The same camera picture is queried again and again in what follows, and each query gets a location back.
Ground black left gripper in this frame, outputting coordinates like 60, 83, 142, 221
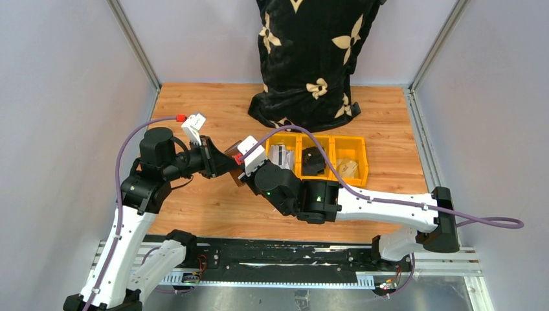
163, 135, 240, 181

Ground brown leather card holder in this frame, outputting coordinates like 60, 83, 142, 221
224, 140, 245, 187

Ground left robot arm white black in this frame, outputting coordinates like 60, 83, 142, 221
63, 127, 239, 310

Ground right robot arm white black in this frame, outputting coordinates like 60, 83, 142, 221
238, 161, 460, 271

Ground black VIP cards pile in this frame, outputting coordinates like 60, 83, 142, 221
302, 146, 326, 176

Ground yellow bin right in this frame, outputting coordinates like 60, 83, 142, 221
333, 135, 369, 188

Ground black floral blanket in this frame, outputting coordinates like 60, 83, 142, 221
248, 1, 383, 132

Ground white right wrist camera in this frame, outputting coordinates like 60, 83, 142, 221
238, 135, 268, 168

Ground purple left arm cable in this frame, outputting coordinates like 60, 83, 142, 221
81, 114, 186, 311

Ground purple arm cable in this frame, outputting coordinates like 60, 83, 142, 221
234, 124, 525, 230
81, 114, 186, 311

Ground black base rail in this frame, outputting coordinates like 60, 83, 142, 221
141, 235, 412, 284

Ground aluminium frame rail left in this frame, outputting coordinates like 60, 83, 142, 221
106, 0, 162, 93

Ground aluminium frame rail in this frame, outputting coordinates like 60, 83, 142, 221
403, 0, 469, 190
106, 0, 162, 93

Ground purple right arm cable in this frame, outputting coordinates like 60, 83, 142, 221
234, 124, 525, 230

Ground aluminium frame rail right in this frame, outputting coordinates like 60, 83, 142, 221
403, 0, 469, 190

